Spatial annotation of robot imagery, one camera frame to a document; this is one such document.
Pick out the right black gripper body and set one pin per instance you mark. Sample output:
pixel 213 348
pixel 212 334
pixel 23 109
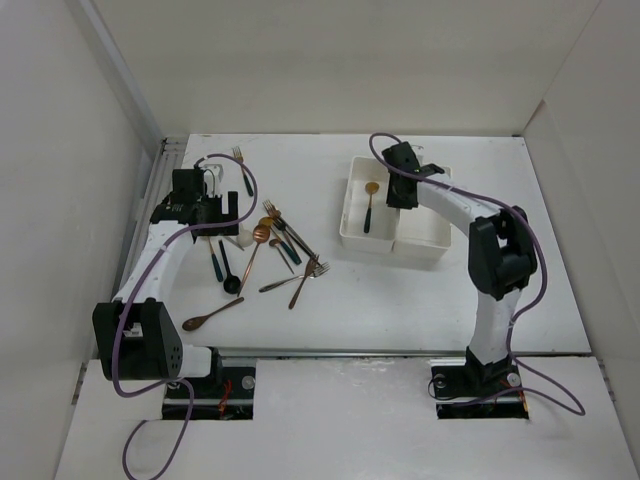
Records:
pixel 394 199

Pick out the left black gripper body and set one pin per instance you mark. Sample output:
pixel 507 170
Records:
pixel 213 208

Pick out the gold spoon green handle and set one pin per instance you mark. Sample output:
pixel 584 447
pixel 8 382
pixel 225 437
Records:
pixel 371 189
pixel 216 265

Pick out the white ceramic spoon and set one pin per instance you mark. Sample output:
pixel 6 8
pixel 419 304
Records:
pixel 244 237

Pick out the gold fork green handle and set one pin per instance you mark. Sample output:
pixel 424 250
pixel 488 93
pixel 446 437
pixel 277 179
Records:
pixel 237 153

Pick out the copper round spoon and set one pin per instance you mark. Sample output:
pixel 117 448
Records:
pixel 261 235

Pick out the black ladle spoon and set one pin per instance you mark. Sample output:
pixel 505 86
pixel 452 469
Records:
pixel 231 283

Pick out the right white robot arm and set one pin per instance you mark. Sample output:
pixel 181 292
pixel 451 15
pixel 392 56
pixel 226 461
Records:
pixel 501 256

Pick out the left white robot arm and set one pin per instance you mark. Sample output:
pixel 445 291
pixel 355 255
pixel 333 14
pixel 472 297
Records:
pixel 150 346

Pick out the white right container bin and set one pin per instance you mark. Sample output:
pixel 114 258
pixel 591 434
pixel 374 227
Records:
pixel 420 233

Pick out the white container bin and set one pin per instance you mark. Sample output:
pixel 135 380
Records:
pixel 382 233
pixel 420 233

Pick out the white left container bin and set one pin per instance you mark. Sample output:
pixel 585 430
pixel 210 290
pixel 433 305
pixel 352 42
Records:
pixel 382 233

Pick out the copper fork upper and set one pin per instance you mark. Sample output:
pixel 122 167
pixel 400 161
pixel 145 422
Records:
pixel 272 210

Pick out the copper fork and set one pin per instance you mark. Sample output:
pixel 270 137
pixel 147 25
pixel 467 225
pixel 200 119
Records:
pixel 309 269
pixel 272 210

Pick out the small copper teaspoon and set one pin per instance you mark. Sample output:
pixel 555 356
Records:
pixel 276 245

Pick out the copper fork lower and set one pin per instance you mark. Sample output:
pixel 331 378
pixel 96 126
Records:
pixel 309 269

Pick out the silver spoon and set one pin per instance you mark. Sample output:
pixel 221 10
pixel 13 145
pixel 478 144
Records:
pixel 279 283

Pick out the silver fork black handle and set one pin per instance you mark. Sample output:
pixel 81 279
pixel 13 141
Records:
pixel 299 241

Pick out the green handled fork in pile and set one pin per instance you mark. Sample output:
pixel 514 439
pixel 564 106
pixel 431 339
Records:
pixel 291 254

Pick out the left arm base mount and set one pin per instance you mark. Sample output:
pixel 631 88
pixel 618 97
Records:
pixel 227 392

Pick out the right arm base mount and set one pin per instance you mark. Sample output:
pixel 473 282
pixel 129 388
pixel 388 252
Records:
pixel 464 389

